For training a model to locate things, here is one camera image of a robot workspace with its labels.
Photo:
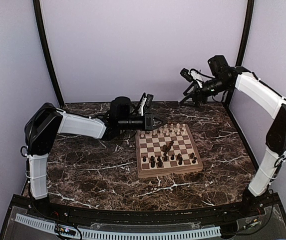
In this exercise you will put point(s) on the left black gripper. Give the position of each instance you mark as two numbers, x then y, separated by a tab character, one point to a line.
148	123

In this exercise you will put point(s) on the dark tall piece front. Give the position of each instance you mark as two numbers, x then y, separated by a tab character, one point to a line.
152	162

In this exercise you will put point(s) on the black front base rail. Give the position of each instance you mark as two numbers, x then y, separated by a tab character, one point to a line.
263	219

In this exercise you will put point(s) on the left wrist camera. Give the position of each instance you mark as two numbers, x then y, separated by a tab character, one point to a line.
120	108

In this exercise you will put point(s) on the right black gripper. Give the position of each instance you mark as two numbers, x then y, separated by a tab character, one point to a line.
194	93

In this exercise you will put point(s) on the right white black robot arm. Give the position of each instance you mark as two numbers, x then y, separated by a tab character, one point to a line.
245	81

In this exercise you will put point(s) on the left black frame post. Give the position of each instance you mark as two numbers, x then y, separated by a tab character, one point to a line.
46	51

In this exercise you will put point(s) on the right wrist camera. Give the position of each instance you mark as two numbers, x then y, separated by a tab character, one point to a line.
217	64

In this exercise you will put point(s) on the black frame post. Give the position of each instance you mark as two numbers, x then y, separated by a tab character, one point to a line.
46	51
245	33

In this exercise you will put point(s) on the white slotted cable duct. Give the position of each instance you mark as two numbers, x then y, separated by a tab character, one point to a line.
87	233

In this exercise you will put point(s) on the wooden chess board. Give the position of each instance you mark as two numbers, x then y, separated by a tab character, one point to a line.
151	146

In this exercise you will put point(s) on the white pieces back row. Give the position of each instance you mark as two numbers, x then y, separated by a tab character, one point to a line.
170	130

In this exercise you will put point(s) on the fallen dark piece pile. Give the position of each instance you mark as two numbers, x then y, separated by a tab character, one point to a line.
165	148

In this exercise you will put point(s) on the dark tall piece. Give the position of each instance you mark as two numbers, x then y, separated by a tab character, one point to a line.
179	159
159	162
152	162

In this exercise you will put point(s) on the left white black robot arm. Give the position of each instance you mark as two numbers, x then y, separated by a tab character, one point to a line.
42	129

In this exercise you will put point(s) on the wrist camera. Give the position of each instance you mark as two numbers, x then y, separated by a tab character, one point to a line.
217	64
120	108

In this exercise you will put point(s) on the right black frame post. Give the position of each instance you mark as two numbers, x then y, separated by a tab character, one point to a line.
245	33

